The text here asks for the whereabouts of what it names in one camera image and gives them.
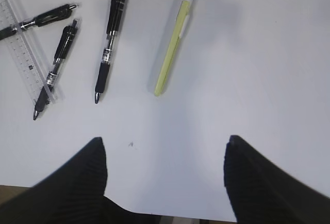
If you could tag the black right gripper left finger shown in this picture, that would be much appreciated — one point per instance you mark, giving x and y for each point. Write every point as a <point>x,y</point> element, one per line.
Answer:
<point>74,193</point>

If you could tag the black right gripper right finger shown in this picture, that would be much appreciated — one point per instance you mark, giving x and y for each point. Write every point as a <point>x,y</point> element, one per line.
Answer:
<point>260,192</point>

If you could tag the yellow green pen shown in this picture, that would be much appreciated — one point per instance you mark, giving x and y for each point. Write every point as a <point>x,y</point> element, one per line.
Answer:
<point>181,22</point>

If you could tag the black pen under ruler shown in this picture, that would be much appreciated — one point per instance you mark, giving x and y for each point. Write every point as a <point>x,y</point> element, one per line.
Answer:
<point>63,48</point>

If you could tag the clear plastic ruler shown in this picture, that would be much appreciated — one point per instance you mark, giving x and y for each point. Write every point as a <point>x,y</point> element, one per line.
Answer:
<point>25,50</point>

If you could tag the black pen standing apart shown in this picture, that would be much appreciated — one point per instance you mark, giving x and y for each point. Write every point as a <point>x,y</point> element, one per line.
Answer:
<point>112,30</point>

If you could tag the black pen across ruler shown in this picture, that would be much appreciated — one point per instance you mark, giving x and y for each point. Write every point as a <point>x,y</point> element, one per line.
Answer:
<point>58,14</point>

